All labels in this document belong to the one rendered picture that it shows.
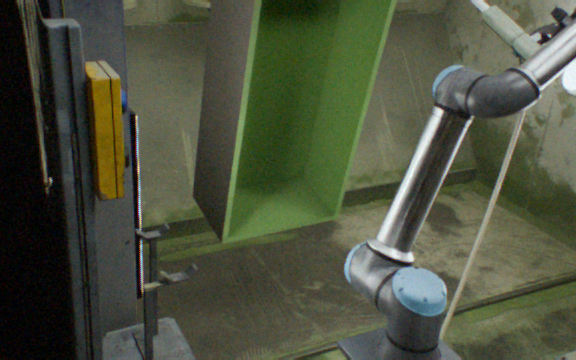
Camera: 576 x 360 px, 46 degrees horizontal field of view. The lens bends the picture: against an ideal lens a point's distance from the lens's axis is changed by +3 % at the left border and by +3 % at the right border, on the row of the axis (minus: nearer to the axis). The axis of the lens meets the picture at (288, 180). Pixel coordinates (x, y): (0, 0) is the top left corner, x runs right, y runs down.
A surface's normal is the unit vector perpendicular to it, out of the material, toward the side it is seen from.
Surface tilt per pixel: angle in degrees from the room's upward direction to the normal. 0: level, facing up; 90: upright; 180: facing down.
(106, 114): 90
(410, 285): 5
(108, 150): 90
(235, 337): 0
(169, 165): 57
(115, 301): 90
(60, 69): 90
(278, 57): 102
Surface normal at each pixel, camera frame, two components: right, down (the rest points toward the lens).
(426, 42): 0.42, -0.15
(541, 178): -0.89, 0.14
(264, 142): 0.46, 0.58
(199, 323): 0.06, -0.91
